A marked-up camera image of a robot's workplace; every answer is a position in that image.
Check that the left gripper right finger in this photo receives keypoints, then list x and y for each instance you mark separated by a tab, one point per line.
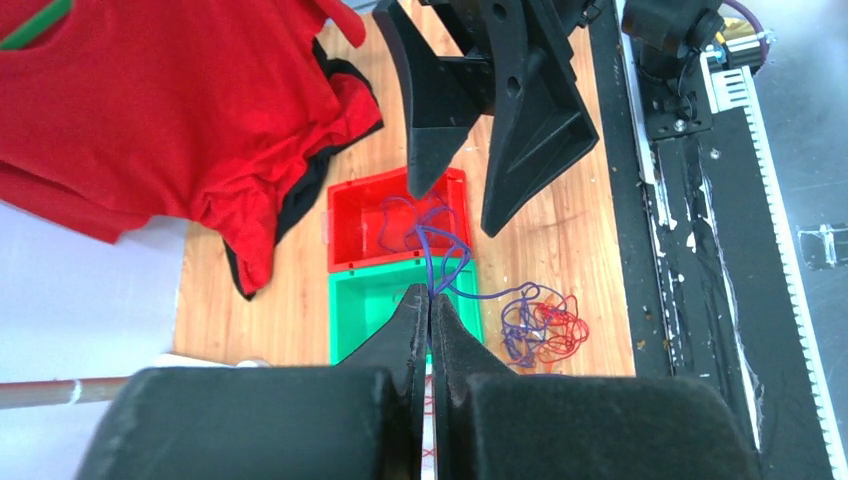
493	423

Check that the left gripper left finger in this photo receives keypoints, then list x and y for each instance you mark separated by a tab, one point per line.
359	419

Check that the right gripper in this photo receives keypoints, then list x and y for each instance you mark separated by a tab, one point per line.
541	124

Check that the green plastic bin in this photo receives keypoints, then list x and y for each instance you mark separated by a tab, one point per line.
362	300

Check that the red plastic bin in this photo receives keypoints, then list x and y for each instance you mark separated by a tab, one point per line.
371	220

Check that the clothes rack pole with base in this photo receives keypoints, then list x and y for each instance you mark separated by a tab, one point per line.
91	390

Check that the red t-shirt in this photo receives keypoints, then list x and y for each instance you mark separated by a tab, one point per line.
200	110

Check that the green hanger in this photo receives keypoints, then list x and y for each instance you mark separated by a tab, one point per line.
37	25

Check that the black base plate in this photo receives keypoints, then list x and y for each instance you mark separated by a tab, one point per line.
713	287

